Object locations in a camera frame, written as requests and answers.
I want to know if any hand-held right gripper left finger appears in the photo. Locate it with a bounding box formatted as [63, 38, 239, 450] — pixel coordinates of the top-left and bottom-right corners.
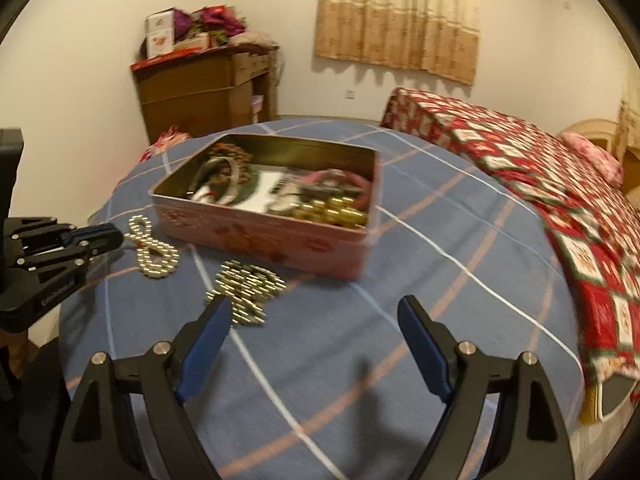
[52, 294, 233, 480]

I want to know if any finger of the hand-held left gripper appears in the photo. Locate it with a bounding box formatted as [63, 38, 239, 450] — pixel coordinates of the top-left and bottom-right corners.
[5, 217, 123, 248]
[10, 240, 123, 286]

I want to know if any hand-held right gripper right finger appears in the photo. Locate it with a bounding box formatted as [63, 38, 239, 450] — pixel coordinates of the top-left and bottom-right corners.
[396, 295, 573, 480]

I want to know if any gold bead bracelet figure-eight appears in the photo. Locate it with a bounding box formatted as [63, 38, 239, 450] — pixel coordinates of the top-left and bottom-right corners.
[124, 215, 180, 281]

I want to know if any dark pearl necklace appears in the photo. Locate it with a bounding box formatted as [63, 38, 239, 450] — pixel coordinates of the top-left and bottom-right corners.
[204, 259, 287, 328]

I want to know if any pink metal tin box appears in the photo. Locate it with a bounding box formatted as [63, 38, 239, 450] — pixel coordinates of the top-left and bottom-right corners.
[150, 132, 383, 281]

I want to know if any brown wooden bead bracelet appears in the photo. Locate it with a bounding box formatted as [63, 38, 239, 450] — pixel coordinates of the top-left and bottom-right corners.
[205, 142, 253, 186]

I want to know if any golden bead bracelet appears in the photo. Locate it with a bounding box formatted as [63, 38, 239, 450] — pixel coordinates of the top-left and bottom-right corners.
[292, 197, 371, 228]

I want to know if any blue checked blanket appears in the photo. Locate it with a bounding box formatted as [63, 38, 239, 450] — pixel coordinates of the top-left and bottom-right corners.
[57, 117, 601, 480]

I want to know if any pile of colourful clothes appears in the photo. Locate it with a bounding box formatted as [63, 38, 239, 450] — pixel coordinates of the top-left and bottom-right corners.
[140, 125, 193, 161]

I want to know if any printed booklet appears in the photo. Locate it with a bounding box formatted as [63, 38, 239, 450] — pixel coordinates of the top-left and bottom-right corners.
[235, 167, 301, 213]

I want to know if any brown wooden cabinet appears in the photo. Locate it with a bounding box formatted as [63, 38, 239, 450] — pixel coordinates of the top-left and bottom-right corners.
[131, 45, 278, 146]

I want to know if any pink bangle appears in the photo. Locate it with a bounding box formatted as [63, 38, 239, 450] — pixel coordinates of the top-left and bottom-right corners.
[305, 170, 376, 211]

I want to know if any flat red box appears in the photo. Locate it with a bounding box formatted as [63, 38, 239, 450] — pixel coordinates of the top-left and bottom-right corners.
[131, 45, 206, 70]

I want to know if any red patchwork bed quilt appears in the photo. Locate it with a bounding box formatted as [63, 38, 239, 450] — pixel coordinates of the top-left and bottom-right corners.
[380, 87, 640, 376]

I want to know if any white cardboard box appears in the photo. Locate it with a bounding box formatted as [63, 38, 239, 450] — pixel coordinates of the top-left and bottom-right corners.
[145, 10, 176, 58]

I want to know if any heap of purple and pink clothes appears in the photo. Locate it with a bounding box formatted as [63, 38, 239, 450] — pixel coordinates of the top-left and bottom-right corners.
[172, 5, 278, 51]

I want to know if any pink pillow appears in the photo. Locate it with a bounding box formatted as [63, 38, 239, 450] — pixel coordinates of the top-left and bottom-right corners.
[557, 130, 626, 186]

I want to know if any cream wooden headboard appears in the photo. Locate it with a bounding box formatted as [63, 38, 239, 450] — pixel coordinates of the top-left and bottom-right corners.
[570, 100, 640, 196]

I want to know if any beige patterned curtain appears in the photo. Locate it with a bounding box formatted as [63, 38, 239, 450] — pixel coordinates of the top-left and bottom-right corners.
[314, 0, 481, 86]

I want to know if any green bead bracelet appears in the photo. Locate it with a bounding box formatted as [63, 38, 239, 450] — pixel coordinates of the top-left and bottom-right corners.
[189, 156, 261, 207]

